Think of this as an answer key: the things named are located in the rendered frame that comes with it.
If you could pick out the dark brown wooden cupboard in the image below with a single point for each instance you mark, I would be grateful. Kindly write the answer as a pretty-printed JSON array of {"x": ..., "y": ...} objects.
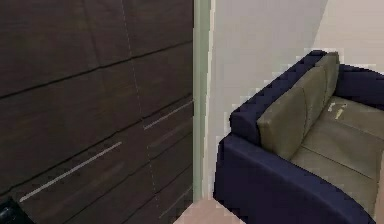
[{"x": 83, "y": 100}]

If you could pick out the navy sofa with olive cushions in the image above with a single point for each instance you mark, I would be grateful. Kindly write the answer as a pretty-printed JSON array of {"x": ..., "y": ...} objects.
[{"x": 266, "y": 173}]

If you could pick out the small black object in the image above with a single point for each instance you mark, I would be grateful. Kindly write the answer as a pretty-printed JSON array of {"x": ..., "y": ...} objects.
[{"x": 11, "y": 213}]

